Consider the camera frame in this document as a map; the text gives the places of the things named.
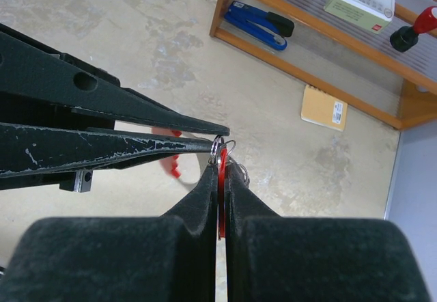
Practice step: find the silver red key holder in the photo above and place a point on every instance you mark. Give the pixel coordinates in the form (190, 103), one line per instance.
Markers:
(187, 169)

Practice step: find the white staples box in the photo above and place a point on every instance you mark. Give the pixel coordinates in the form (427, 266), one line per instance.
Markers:
(370, 15)

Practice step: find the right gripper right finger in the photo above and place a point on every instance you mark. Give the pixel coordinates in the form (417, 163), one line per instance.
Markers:
(275, 258)

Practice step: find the red black stamp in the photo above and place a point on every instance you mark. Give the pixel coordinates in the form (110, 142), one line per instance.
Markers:
(407, 36)

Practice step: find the wooden shelf rack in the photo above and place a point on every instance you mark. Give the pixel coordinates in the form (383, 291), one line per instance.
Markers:
(361, 69)

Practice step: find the blue black stapler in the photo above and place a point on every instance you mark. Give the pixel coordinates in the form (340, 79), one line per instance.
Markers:
(268, 27)

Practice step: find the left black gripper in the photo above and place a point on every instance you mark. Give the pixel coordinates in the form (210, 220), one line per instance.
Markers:
(44, 142)

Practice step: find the red key fob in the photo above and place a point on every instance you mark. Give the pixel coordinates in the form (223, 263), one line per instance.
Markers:
(221, 192)

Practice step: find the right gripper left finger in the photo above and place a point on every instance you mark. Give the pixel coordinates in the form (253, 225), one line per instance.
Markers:
(167, 258)

